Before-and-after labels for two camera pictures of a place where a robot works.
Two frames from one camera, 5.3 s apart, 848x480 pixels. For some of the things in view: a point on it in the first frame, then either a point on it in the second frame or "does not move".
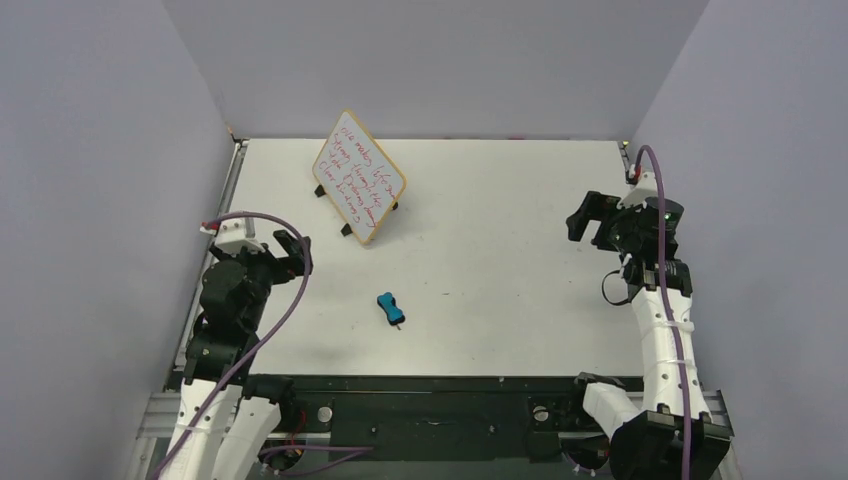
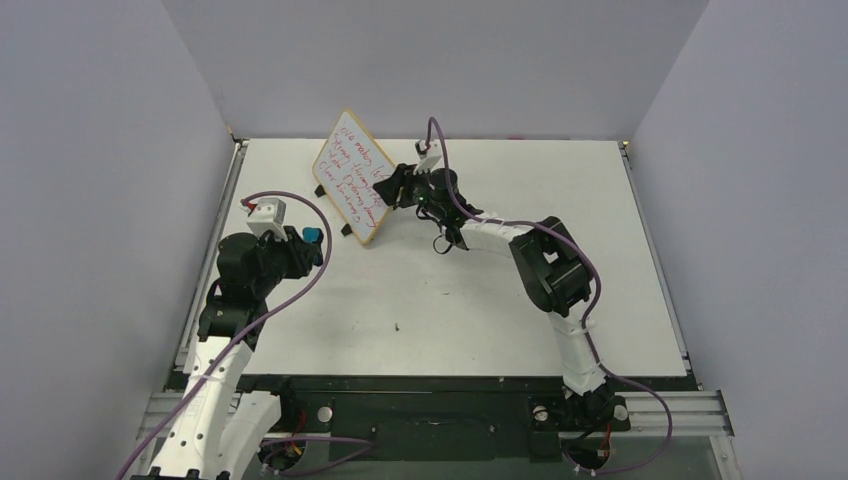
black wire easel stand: [319, 191] does not move
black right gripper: [602, 220] -> [404, 185]
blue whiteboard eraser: [387, 302] -> [312, 235]
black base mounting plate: [441, 418] does not move
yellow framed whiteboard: [358, 177] does not move
